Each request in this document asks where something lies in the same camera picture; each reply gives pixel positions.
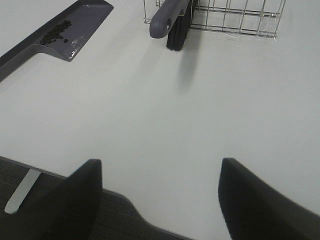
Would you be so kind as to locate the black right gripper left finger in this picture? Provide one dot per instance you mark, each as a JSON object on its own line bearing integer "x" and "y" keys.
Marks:
{"x": 67, "y": 212}

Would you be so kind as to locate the white table leg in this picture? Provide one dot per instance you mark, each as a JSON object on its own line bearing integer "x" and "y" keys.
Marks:
{"x": 20, "y": 193}

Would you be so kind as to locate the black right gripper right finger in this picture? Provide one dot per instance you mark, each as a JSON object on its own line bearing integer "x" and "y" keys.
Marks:
{"x": 253, "y": 210}

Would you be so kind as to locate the purple brush black bristles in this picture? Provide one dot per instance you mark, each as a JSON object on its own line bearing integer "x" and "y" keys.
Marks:
{"x": 173, "y": 20}

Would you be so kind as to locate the purple plastic dustpan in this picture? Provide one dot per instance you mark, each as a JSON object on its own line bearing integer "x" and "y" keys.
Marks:
{"x": 86, "y": 17}

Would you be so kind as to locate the pile of coffee beans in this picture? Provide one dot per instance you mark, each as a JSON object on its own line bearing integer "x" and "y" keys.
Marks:
{"x": 55, "y": 33}

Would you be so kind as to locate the chrome wire rack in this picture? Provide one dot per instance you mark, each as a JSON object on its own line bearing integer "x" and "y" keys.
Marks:
{"x": 259, "y": 18}

